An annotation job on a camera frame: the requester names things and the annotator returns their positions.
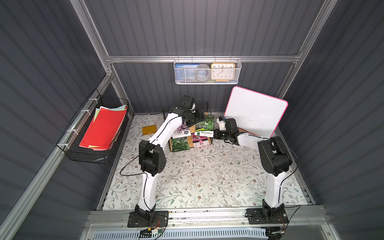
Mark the blue box in basket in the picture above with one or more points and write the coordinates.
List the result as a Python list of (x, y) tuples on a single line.
[(185, 73)]

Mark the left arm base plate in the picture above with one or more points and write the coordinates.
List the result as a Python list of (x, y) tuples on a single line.
[(148, 219)]

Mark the white perforated cable tray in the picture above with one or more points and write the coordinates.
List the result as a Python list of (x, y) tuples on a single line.
[(186, 234)]

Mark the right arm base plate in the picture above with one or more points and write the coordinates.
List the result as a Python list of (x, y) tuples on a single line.
[(267, 215)]

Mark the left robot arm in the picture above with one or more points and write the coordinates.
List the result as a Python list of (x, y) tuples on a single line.
[(152, 158)]

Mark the yellow square clock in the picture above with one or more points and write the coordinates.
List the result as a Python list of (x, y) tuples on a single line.
[(223, 71)]

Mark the black wire wall basket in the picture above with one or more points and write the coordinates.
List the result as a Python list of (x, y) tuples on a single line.
[(70, 144)]

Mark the purple flower seed bag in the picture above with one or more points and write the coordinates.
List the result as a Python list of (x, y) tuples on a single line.
[(181, 132)]

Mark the grey tape roll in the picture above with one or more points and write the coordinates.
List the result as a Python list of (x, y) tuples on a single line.
[(202, 73)]

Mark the dark green seed bag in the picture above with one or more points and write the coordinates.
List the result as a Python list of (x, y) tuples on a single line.
[(180, 144)]

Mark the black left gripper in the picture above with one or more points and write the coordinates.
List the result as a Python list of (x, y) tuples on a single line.
[(196, 117)]

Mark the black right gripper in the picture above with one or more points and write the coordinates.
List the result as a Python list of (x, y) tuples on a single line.
[(221, 134)]

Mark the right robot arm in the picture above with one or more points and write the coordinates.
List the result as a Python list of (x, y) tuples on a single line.
[(274, 155)]

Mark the pink flower seed bag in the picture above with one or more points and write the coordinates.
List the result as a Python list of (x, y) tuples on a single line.
[(200, 141)]

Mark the green plant seed bag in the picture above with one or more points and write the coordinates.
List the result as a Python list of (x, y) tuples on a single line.
[(206, 127)]

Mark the black wire wooden shelf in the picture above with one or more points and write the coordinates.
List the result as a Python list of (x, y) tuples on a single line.
[(204, 108)]

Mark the pink framed whiteboard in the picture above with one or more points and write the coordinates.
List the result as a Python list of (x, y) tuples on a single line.
[(255, 112)]

